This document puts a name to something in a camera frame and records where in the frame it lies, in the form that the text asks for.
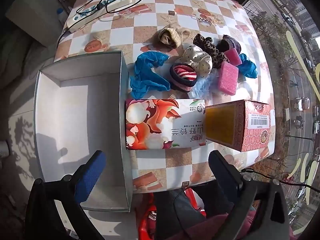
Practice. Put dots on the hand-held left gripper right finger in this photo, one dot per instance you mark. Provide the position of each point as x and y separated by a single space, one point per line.
221 170

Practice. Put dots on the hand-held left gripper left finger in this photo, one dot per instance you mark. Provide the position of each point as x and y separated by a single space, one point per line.
91 177

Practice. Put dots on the white cardboard box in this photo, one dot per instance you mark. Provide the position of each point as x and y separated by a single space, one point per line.
75 110

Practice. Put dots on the small blue plastic glove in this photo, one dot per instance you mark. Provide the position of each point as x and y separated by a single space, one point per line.
248 67

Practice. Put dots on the magenta sponge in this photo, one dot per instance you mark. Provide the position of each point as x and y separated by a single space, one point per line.
234 57

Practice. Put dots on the polka-dot satin scrunchie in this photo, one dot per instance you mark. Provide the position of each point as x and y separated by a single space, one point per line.
197 57

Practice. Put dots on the leopard print scrunchie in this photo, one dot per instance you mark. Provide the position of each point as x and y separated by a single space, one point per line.
215 52

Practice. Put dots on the purple knitted sock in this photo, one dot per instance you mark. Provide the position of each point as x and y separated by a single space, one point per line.
231 43

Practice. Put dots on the beige sock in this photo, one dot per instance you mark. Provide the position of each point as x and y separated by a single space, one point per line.
170 38

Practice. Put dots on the red patterned cardboard box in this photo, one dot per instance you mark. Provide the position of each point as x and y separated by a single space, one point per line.
252 135

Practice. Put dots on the red plastic stool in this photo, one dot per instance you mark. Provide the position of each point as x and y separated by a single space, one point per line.
147 220

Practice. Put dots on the floral tissue pack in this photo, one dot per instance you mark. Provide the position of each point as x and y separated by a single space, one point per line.
155 125

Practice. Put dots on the light blue fluffy cloth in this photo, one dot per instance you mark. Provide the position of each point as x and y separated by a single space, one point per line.
203 88

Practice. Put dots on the light pink sponge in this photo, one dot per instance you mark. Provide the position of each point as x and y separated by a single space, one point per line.
228 78

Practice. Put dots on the red striped rolled sock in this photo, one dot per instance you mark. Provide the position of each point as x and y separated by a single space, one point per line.
183 76

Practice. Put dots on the large blue plastic glove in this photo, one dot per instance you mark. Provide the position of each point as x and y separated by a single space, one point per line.
146 75

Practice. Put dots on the blue-capped bottle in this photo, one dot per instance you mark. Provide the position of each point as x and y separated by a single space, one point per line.
60 15

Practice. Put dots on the white power strip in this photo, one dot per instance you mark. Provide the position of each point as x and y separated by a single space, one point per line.
100 8

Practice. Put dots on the checkered tablecloth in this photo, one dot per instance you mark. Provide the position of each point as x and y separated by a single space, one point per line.
155 12

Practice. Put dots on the white cabinet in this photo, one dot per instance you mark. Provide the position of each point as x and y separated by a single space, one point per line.
32 12

